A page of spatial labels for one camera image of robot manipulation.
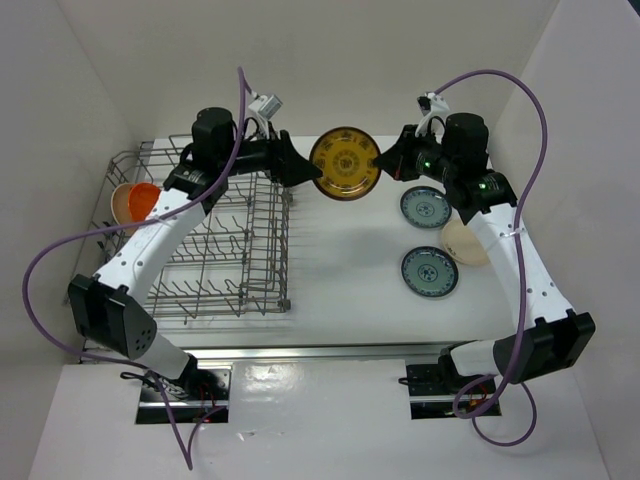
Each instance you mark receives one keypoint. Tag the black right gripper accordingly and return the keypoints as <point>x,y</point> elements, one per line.
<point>396,160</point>

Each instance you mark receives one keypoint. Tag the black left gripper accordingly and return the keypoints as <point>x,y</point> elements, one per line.
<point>283,162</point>

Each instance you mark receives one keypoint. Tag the blue patterned plate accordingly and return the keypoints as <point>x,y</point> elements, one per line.
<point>429,272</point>
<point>425,207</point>

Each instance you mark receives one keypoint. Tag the yellow patterned plate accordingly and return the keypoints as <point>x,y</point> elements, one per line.
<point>345,155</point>

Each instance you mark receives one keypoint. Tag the orange plastic plate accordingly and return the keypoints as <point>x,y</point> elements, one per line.
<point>141,200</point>

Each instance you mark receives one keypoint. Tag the cream plate with characters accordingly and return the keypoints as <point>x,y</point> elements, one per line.
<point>119,203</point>

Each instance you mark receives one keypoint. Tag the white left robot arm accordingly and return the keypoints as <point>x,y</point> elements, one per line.
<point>107,307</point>

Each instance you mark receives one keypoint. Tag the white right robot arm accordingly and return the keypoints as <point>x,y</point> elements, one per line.
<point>550,335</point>

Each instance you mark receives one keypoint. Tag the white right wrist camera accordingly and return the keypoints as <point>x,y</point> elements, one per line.
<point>432,106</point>

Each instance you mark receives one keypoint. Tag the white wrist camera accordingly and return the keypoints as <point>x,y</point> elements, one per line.
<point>432,106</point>
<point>263,107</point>

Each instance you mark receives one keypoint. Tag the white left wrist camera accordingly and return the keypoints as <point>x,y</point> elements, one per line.
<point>263,107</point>

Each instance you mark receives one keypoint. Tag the grey wire dish rack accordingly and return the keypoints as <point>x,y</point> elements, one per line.
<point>232,266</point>

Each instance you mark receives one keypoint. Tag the aluminium rail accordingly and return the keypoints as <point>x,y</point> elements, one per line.
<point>372,351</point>

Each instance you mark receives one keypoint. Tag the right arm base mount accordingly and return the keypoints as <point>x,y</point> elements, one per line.
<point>431,396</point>

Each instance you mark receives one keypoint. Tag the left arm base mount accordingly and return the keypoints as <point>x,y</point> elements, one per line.
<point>210,403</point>

